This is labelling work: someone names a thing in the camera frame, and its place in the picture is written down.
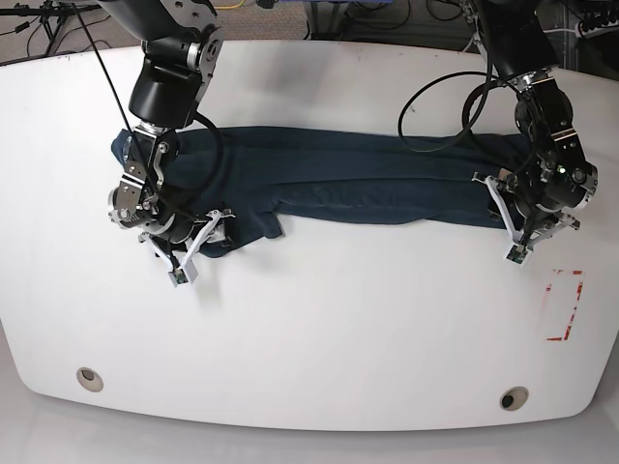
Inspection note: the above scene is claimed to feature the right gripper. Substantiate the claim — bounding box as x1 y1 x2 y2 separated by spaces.
138 209 237 271

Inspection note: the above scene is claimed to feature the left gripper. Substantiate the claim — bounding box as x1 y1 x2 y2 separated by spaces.
472 172 580 249

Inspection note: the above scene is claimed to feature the dark teal T-shirt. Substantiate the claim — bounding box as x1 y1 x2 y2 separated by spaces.
162 126 504 258

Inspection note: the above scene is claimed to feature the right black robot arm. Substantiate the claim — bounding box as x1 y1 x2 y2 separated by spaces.
101 1 230 284

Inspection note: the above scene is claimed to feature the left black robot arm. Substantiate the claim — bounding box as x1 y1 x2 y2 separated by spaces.
461 1 598 262

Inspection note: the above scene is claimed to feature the red tape rectangle marking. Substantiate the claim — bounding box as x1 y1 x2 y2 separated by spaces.
540 269 585 342

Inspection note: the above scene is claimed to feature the white power strip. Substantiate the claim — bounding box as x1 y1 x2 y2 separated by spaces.
575 7 618 39

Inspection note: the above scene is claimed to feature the black tripod stand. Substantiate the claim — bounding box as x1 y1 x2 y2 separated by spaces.
1 1 102 58

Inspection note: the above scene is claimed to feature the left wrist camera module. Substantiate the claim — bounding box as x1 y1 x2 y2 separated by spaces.
505 244 531 267

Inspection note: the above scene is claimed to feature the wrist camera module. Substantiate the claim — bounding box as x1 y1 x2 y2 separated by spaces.
167 262 198 287
505 244 531 267

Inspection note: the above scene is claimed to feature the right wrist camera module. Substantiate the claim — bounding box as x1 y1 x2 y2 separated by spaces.
167 262 198 287

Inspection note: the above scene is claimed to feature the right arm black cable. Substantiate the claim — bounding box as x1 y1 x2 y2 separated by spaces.
72 0 226 218

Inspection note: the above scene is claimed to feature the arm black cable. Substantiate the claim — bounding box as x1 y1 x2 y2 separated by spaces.
72 0 226 218
397 0 514 155

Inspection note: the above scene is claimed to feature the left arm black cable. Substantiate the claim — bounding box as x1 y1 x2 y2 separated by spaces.
397 0 514 155

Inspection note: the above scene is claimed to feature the right table cable grommet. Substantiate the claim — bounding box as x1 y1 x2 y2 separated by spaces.
499 386 529 412

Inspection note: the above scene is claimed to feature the table cable grommet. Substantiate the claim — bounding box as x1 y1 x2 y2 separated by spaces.
499 386 529 412
76 367 103 392

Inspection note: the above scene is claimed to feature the left table cable grommet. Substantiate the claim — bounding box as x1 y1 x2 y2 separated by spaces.
76 367 103 392

